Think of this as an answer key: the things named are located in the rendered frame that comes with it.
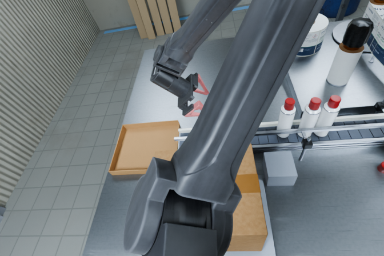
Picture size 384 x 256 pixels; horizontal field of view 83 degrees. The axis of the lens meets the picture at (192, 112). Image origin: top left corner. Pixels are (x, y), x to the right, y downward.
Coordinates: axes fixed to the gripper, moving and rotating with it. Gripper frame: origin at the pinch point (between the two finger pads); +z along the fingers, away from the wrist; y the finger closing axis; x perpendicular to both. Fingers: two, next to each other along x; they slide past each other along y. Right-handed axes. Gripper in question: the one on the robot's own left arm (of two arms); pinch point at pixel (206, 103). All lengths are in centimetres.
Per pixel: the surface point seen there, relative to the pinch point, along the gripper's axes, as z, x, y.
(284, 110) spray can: 26.6, -12.6, 3.7
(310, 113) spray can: 32.3, -18.4, 1.5
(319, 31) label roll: 47, -34, 52
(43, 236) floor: -3, 189, -12
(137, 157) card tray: 2, 51, 2
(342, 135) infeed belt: 54, -20, 1
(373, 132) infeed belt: 61, -29, 1
